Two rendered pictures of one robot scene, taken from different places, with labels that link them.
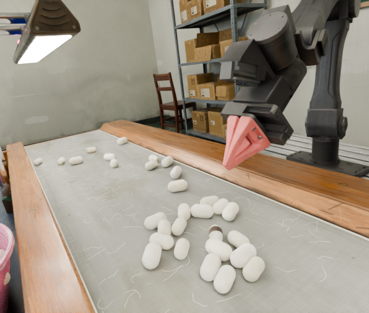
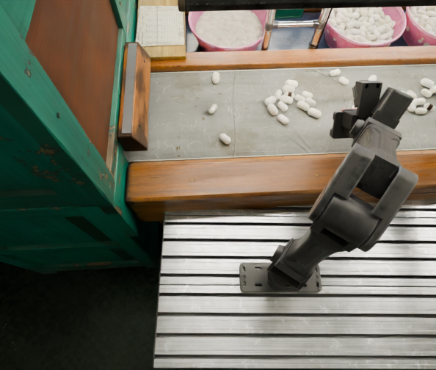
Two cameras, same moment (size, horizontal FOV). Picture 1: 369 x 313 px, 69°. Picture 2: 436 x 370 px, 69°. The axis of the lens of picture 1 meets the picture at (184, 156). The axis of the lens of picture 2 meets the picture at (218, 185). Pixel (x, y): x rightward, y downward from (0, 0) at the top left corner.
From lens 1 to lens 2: 98 cm
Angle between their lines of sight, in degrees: 83
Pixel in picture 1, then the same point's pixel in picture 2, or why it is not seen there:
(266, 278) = not seen: hidden behind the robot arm
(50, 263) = not seen: outside the picture
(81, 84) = not seen: outside the picture
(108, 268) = (429, 73)
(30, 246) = not seen: outside the picture
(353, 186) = (432, 171)
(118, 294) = (413, 72)
